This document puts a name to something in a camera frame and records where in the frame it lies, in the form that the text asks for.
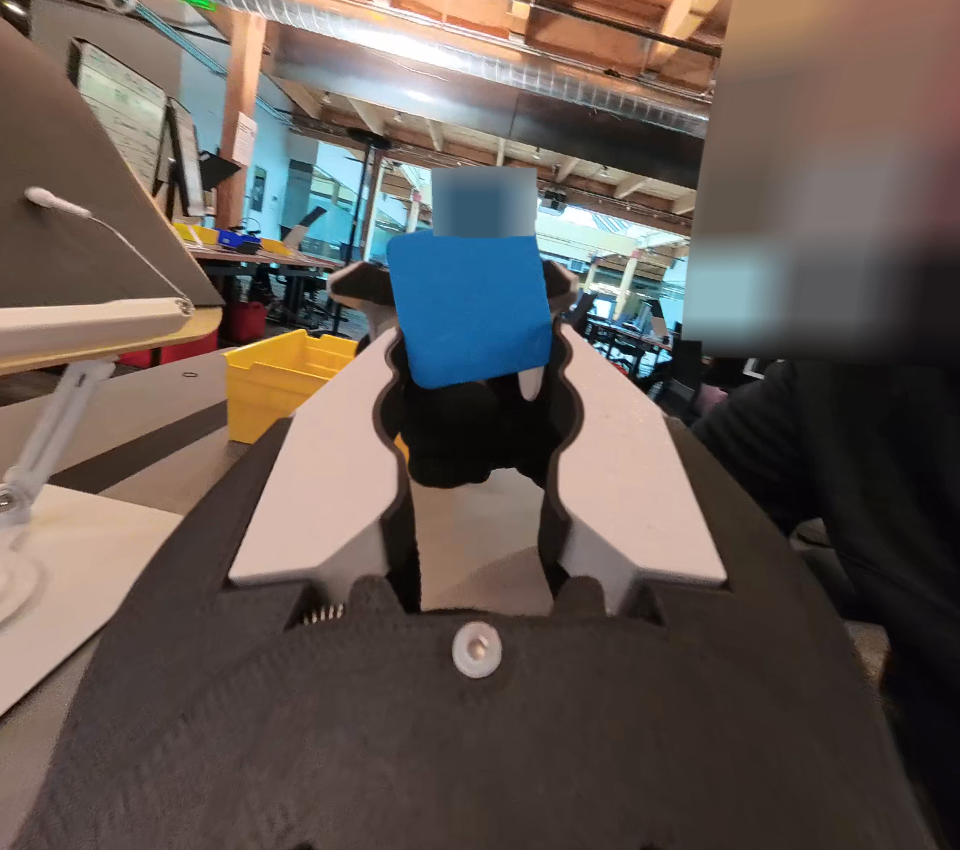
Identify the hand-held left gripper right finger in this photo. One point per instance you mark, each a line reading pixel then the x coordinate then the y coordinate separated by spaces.
pixel 637 490

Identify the wooden post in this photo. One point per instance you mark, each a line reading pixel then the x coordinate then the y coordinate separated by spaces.
pixel 236 205

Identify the blue felt eraser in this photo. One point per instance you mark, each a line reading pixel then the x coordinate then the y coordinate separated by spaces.
pixel 472 310

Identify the small blue bin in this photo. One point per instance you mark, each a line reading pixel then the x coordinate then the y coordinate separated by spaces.
pixel 236 240

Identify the long wooden table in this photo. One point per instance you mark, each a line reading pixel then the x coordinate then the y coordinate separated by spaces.
pixel 300 263

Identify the yellow plastic bin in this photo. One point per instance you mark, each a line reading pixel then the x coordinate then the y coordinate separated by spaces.
pixel 262 400

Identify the long silver duct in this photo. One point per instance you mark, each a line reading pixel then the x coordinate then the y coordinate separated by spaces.
pixel 525 77

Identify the white sign board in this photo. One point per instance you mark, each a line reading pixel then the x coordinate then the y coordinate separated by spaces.
pixel 120 107

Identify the black floor stand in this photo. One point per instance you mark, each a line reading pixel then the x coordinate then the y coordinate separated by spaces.
pixel 369 137

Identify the ceiling projector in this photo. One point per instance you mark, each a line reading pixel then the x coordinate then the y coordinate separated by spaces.
pixel 553 199

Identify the narrow white board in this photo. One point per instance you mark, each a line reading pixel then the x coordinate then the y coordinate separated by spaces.
pixel 184 160

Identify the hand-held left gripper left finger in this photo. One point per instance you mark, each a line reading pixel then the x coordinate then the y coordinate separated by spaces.
pixel 315 490

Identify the wooden board with black mat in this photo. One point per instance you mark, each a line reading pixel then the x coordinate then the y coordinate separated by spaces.
pixel 60 137

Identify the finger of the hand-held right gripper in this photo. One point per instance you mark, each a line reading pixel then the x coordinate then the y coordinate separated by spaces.
pixel 356 280
pixel 562 281

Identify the small yellow bin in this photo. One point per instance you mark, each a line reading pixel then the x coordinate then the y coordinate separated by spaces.
pixel 199 235
pixel 277 248

